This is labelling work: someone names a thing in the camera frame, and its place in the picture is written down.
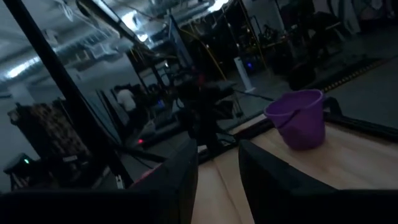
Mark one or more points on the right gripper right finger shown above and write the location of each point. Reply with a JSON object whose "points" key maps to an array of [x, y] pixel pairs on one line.
{"points": [[295, 205]]}

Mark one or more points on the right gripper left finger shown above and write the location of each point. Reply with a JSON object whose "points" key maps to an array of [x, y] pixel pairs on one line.
{"points": [[155, 205]]}

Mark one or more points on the purple halloween bucket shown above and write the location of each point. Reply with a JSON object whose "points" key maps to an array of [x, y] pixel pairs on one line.
{"points": [[298, 124]]}

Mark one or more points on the person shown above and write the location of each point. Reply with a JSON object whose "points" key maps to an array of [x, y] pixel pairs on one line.
{"points": [[126, 99]]}

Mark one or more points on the brown patterned panel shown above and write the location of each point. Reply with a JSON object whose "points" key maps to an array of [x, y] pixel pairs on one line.
{"points": [[49, 130]]}

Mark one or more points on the white tower device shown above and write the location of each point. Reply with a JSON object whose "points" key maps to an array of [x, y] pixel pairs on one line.
{"points": [[243, 74]]}

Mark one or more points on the black orange striped mat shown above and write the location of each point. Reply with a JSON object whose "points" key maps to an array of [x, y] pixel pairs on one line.
{"points": [[351, 75]]}

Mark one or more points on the black box green light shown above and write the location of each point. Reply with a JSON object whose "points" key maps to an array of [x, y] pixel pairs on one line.
{"points": [[18, 168]]}

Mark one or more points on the black frame post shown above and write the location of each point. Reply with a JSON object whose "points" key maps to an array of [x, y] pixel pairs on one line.
{"points": [[53, 71]]}

